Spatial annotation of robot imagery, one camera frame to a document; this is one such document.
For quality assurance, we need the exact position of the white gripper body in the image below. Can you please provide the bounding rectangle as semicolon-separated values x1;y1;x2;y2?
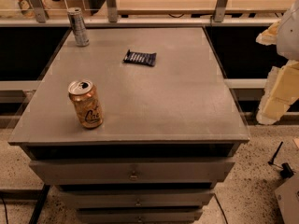
277;0;299;61

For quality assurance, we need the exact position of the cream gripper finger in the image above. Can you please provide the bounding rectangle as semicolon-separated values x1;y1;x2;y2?
256;21;280;46
256;60;299;125

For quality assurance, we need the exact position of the orange soda can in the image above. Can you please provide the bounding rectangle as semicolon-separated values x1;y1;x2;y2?
68;79;103;129

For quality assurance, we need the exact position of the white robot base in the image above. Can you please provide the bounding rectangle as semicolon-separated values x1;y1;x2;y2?
275;174;299;224

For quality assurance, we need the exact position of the silver tall can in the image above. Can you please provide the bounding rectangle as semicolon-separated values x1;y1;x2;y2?
67;7;89;47

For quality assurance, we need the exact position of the black tool on floor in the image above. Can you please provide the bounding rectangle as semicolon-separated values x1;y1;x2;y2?
267;140;295;179

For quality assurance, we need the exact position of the grey drawer cabinet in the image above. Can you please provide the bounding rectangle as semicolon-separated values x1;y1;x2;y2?
10;28;249;224

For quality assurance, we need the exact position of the dark blue snack wrapper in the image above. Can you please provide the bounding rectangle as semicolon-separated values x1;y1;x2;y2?
122;50;156;67

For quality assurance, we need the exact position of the black floor cable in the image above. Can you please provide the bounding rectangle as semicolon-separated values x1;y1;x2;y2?
213;193;230;224

